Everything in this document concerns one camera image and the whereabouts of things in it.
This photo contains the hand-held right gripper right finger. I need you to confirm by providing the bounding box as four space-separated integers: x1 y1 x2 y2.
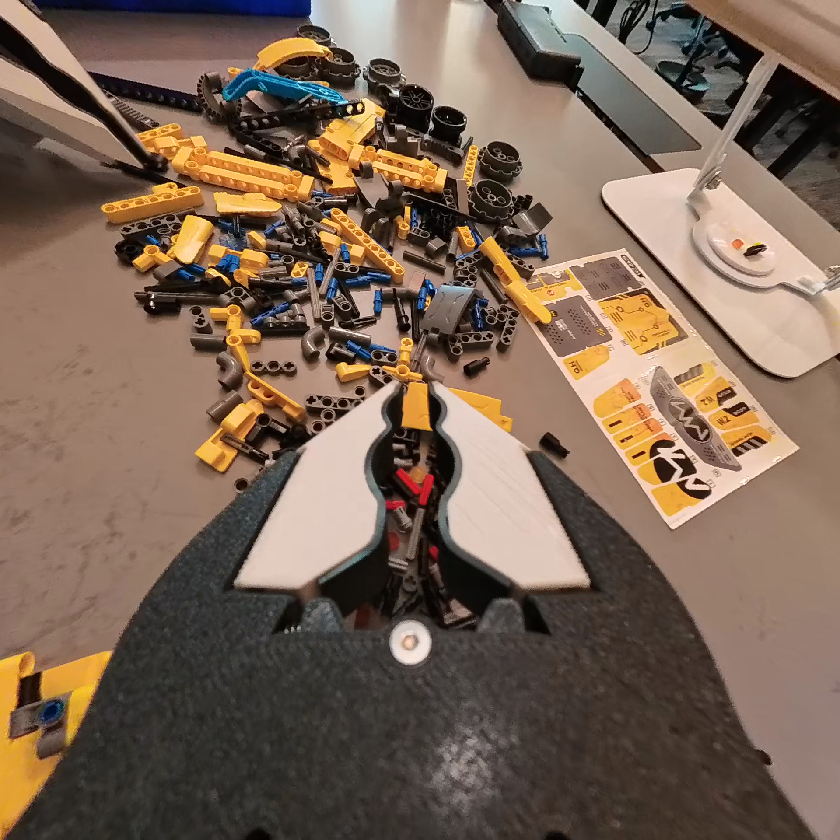
428 381 592 611

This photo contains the black desk cable cover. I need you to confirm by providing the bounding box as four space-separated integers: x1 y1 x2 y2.
577 62 702 173

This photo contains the black power adapter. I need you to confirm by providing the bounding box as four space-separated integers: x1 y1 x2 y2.
497 0 584 83

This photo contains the long black holed beam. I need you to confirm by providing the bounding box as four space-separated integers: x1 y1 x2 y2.
92 71 206 114

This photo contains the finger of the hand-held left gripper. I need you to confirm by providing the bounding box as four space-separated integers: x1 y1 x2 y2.
0 49 155 173
0 0 170 173

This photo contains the blue storage bin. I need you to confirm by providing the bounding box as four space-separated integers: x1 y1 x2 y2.
29 0 312 18

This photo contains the pile of plastic building pieces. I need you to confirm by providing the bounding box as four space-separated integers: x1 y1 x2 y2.
100 25 555 631

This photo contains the blue curved panel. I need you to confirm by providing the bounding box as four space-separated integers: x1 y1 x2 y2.
222 69 350 107

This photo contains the yellow and grey sticker sheet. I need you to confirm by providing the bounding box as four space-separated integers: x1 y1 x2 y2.
528 248 800 531

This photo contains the yellow building block assembly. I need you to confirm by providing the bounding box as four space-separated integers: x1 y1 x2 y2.
0 650 112 821

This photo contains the black toothed gear rack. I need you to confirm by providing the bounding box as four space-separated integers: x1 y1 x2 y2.
105 92 160 130

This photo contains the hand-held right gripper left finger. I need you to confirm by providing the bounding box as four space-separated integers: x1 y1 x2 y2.
233 381 403 614

